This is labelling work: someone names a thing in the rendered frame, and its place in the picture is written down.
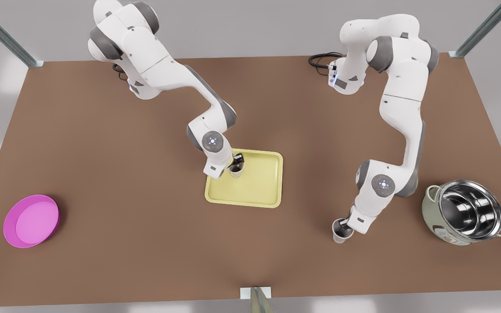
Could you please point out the white IKEA cup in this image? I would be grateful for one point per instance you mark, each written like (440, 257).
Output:
(235, 172)
(340, 235)

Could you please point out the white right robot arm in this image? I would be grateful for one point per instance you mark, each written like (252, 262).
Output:
(155, 65)

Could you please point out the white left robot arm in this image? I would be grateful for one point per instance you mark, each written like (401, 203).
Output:
(400, 87)

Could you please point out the yellow rectangular tray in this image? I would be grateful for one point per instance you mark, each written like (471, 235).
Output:
(259, 187)

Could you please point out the pink round bowl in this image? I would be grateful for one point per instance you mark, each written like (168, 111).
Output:
(31, 221)

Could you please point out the silver frame post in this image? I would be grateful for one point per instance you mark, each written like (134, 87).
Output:
(259, 300)
(2, 34)
(485, 28)

